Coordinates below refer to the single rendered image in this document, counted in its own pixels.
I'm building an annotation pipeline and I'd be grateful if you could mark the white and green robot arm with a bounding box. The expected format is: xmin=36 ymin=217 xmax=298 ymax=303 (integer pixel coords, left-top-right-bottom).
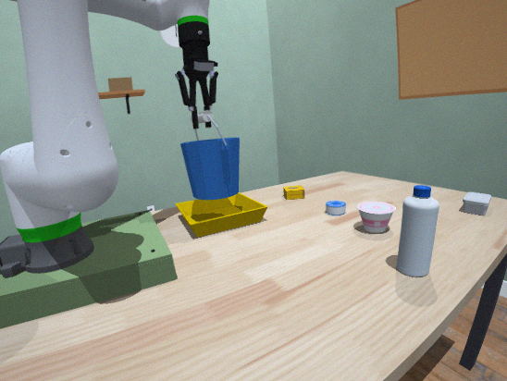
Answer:
xmin=0 ymin=0 xmax=210 ymax=277

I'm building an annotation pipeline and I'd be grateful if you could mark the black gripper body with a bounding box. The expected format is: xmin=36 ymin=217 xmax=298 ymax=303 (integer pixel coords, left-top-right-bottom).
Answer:
xmin=182 ymin=43 xmax=208 ymax=81

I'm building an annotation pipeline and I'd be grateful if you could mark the white yogurt cup with pink band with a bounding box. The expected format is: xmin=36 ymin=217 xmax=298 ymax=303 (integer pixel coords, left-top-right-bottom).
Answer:
xmin=357 ymin=202 xmax=396 ymax=233

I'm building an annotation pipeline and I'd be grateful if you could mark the yellow shallow tray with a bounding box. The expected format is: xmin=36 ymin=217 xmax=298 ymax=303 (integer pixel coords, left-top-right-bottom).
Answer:
xmin=175 ymin=193 xmax=268 ymax=238

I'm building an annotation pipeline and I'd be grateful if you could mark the grey bottle with blue cap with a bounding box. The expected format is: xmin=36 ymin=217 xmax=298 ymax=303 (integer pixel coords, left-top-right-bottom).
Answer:
xmin=396 ymin=185 xmax=439 ymax=277

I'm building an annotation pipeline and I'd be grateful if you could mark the small white lidded plastic tub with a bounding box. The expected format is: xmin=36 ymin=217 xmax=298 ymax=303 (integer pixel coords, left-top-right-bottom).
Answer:
xmin=463 ymin=192 xmax=491 ymax=215

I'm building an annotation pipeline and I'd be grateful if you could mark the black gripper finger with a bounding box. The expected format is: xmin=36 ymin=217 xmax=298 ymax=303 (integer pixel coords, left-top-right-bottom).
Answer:
xmin=175 ymin=69 xmax=199 ymax=129
xmin=199 ymin=71 xmax=218 ymax=128

